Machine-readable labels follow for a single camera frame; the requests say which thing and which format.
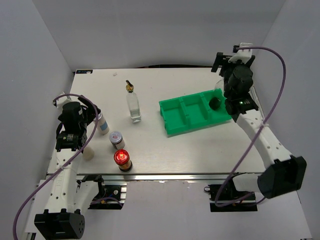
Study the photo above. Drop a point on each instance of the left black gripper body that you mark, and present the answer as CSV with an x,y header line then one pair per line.
x,y
89,114

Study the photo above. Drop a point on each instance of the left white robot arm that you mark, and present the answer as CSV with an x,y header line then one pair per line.
x,y
63,217

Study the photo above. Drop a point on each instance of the red cap sauce bottle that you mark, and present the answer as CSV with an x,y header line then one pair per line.
x,y
122,159

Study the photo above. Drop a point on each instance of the oil bottle with dark contents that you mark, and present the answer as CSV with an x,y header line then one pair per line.
x,y
216,100

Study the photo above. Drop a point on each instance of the left blue table sticker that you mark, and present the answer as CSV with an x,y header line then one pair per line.
x,y
84,71

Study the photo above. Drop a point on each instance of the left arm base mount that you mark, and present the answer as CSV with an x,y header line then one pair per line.
x,y
113,190

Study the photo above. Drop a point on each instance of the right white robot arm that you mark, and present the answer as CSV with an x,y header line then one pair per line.
x,y
284,172

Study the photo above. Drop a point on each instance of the clear oil bottle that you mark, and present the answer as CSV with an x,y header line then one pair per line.
x,y
133,103

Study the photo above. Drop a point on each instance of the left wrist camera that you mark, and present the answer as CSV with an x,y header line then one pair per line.
x,y
60,102

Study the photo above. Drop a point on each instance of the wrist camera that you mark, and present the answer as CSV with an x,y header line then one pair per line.
x,y
242,55
60,102

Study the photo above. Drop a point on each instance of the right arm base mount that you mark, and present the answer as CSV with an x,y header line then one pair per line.
x,y
229,193

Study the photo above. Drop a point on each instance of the white powder shaker jar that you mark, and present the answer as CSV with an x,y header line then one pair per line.
x,y
88,153

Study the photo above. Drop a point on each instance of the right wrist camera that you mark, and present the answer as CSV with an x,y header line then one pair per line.
x,y
242,55

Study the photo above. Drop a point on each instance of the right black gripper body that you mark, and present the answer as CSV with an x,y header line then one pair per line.
x,y
222,61

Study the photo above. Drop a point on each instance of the red label spice jar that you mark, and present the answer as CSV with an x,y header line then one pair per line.
x,y
116,139

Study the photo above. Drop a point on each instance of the blue label shaker jar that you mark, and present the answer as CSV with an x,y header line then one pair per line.
x,y
102,125

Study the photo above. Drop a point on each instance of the green three-compartment bin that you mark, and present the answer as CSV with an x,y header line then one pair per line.
x,y
191,112

